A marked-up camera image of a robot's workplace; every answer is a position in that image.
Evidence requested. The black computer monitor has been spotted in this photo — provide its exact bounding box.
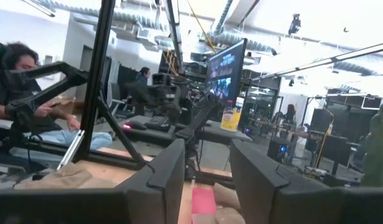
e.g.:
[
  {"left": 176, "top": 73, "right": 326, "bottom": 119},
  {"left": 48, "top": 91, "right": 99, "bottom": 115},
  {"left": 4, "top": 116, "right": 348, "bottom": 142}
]
[{"left": 205, "top": 37, "right": 249, "bottom": 108}]

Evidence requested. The black diagonal frame brace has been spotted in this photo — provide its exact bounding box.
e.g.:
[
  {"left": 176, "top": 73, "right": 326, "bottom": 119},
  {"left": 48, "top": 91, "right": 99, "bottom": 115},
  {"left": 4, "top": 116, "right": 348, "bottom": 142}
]
[{"left": 96, "top": 91, "right": 148, "bottom": 171}]

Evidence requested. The silver ceiling duct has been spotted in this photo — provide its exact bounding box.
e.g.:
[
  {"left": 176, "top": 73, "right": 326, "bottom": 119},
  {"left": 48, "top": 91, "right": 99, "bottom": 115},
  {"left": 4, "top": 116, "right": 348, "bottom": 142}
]
[{"left": 206, "top": 0, "right": 278, "bottom": 57}]

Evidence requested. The yellow hanging cable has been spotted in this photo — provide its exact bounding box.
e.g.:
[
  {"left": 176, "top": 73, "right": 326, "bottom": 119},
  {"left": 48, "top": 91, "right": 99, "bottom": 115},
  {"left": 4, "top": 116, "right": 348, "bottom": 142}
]
[{"left": 185, "top": 0, "right": 218, "bottom": 54}]

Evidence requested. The black computer mouse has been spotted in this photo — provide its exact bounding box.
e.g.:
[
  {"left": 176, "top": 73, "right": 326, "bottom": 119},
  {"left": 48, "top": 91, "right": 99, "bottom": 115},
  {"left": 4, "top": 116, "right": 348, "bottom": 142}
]
[{"left": 122, "top": 119, "right": 148, "bottom": 132}]

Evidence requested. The pink plastic tray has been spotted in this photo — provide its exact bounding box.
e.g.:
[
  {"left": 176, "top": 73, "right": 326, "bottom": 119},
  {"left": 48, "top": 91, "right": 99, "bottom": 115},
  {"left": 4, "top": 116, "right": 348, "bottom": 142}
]
[{"left": 191, "top": 186, "right": 218, "bottom": 216}]

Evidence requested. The black frame base bar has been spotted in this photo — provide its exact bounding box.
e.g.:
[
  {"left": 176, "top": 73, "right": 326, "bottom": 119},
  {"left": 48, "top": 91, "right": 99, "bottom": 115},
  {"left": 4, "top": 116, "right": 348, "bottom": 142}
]
[{"left": 20, "top": 139, "right": 149, "bottom": 171}]

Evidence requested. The black box with blue light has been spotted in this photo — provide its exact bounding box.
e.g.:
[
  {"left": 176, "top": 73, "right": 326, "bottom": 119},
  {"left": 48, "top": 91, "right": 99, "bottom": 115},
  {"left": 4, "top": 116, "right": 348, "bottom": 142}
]
[{"left": 267, "top": 136, "right": 292, "bottom": 164}]

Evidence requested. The black overhead frame bar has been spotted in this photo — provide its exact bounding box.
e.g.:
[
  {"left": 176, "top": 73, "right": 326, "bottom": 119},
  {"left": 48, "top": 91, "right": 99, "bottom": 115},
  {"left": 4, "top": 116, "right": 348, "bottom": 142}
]
[{"left": 164, "top": 0, "right": 185, "bottom": 75}]

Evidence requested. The black workbench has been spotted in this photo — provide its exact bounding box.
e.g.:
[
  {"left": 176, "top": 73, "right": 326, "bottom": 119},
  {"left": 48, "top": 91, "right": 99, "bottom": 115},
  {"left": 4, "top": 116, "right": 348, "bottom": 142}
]
[{"left": 304, "top": 107, "right": 359, "bottom": 176}]

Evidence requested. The dark green cap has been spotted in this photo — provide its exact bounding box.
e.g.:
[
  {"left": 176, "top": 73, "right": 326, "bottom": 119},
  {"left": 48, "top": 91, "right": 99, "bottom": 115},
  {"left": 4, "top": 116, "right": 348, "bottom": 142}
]
[{"left": 360, "top": 101, "right": 383, "bottom": 189}]

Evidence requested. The black desk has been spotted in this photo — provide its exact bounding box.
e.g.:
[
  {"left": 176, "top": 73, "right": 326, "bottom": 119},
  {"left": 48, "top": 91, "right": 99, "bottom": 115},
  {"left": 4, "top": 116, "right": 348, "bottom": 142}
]
[{"left": 118, "top": 114, "right": 254, "bottom": 147}]

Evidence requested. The black upright frame post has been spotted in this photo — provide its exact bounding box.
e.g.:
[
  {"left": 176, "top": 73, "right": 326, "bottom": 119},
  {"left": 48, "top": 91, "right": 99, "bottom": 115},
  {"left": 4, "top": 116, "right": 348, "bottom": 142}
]
[{"left": 72, "top": 0, "right": 118, "bottom": 163}]

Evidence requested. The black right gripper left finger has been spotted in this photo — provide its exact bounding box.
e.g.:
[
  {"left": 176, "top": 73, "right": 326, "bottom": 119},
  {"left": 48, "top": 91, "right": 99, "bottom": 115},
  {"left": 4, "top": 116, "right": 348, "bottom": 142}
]
[{"left": 116, "top": 138, "right": 187, "bottom": 224}]

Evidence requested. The black keyboard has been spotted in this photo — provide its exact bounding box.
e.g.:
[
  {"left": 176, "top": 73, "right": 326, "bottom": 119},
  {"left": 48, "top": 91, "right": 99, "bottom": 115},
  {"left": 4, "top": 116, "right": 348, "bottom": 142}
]
[{"left": 144, "top": 115, "right": 172, "bottom": 133}]

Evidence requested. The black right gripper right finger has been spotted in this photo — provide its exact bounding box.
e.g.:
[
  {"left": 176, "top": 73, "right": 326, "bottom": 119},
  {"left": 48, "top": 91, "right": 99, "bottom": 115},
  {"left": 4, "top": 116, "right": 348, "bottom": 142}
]
[{"left": 229, "top": 139, "right": 347, "bottom": 224}]

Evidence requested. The long ceiling light bar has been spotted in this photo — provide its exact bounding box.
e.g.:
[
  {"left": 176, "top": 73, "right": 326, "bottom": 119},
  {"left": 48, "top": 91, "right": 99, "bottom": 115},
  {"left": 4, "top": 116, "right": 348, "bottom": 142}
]
[{"left": 251, "top": 40, "right": 383, "bottom": 82}]

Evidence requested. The yellow plastic bottle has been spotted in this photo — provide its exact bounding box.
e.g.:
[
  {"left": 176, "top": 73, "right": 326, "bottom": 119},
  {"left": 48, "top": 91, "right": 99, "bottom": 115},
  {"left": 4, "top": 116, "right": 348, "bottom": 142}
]
[{"left": 219, "top": 99, "right": 243, "bottom": 133}]

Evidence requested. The beige cotton cap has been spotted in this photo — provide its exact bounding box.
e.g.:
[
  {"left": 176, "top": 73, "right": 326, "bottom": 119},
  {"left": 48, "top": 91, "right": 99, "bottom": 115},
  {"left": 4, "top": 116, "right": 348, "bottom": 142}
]
[
  {"left": 13, "top": 162, "right": 118, "bottom": 191},
  {"left": 212, "top": 182, "right": 242, "bottom": 213}
]

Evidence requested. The silver aluminium bar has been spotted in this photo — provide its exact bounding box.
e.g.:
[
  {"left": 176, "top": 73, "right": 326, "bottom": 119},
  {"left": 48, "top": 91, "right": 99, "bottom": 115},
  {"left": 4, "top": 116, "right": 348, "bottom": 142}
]
[{"left": 56, "top": 129, "right": 86, "bottom": 171}]

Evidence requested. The person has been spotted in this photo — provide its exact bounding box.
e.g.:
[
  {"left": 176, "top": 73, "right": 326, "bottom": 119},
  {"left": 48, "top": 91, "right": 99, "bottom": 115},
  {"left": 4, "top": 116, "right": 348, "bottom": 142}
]
[
  {"left": 284, "top": 103, "right": 298, "bottom": 126},
  {"left": 132, "top": 66, "right": 152, "bottom": 116},
  {"left": 0, "top": 42, "right": 114, "bottom": 152}
]

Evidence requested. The black ceiling spotlight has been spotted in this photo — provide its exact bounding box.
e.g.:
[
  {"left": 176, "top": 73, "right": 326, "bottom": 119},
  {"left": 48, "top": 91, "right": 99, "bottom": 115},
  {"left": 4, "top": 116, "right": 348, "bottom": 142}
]
[{"left": 287, "top": 13, "right": 302, "bottom": 35}]

